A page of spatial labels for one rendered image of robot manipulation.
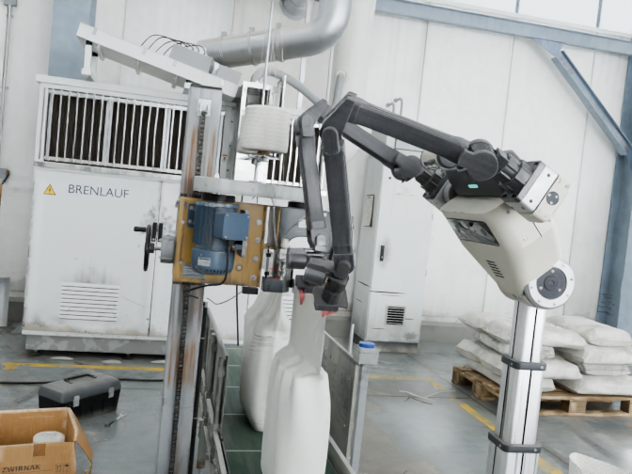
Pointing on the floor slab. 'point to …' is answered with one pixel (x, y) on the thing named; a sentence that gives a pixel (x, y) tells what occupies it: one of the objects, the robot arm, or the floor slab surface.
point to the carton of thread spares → (23, 462)
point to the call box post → (359, 417)
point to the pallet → (569, 402)
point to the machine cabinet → (120, 217)
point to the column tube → (189, 297)
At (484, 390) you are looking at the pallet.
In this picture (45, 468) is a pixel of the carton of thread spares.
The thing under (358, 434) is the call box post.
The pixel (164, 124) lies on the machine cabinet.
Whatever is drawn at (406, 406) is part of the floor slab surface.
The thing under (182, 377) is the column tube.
